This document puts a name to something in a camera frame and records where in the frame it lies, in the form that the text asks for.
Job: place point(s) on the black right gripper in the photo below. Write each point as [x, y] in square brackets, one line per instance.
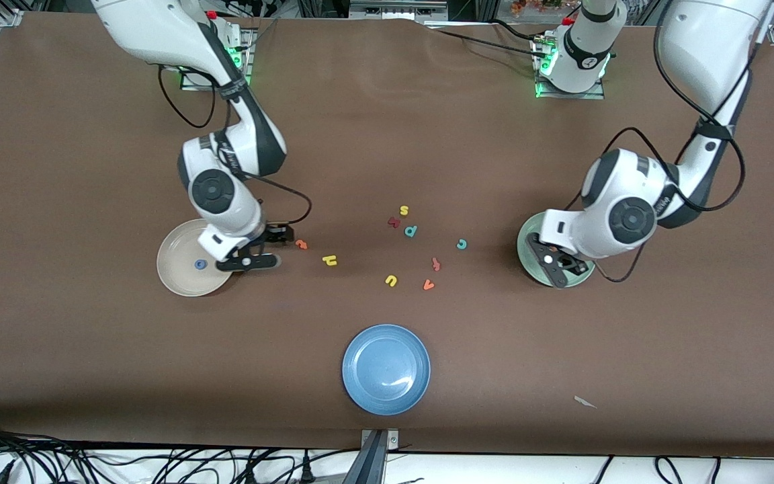
[273, 234]

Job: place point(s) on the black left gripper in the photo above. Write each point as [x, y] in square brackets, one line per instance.
[571, 259]

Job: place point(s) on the yellow foam letter h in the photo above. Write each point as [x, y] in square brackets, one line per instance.
[329, 260]

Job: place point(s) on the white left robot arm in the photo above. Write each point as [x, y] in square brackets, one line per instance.
[629, 218]

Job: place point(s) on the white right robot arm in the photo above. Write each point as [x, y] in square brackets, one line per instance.
[216, 191]

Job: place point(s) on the green round plate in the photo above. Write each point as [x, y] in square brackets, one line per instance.
[528, 263]

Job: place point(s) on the beige round plate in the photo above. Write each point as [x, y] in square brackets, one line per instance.
[182, 269]

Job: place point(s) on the yellow foam letter u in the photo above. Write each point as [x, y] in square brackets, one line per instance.
[391, 281]

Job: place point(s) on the teal foam letter p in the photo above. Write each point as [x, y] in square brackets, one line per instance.
[411, 230]

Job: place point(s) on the white paper scrap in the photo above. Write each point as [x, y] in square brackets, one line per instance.
[585, 402]

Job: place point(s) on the blue round plate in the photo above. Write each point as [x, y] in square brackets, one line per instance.
[385, 370]

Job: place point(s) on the brown table mat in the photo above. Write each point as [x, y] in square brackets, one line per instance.
[91, 349]

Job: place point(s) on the silver power strip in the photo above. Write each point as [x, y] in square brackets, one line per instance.
[397, 9]

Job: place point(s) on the orange artificial flowers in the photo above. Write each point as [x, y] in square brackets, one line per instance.
[535, 6]

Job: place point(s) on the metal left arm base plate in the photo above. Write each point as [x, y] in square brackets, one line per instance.
[598, 94]

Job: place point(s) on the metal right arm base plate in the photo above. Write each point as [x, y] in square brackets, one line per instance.
[247, 64]

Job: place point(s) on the grey metal camera mount bracket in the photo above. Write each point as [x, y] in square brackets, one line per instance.
[379, 440]

